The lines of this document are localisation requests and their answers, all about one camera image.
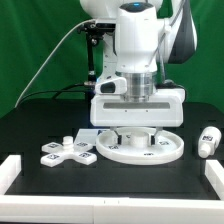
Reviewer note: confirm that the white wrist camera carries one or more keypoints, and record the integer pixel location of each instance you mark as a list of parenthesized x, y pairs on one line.
[(112, 85)]

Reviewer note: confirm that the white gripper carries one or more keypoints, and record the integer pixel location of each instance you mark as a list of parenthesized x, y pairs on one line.
[(163, 109)]

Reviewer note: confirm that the white frame block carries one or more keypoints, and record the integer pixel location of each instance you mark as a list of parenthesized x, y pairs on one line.
[(9, 170), (214, 172)]

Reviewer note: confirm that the white marker sheet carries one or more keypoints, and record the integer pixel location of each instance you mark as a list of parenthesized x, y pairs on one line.
[(88, 135)]

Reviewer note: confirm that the white frame right block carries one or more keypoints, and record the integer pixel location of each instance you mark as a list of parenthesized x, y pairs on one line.
[(214, 172)]

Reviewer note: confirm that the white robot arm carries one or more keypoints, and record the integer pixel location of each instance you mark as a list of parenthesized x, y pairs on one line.
[(133, 89)]

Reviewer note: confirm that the black camera on stand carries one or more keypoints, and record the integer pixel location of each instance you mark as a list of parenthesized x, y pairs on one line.
[(94, 34)]

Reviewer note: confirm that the white cross table base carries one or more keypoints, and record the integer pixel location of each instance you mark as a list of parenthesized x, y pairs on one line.
[(56, 153)]

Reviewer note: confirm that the white frame front bar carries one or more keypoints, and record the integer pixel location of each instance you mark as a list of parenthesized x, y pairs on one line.
[(75, 210)]

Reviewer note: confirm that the white frame left block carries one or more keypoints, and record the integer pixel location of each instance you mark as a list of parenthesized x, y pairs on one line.
[(9, 170)]

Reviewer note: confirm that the white round table top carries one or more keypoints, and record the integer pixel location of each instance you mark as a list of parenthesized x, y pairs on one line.
[(136, 148)]

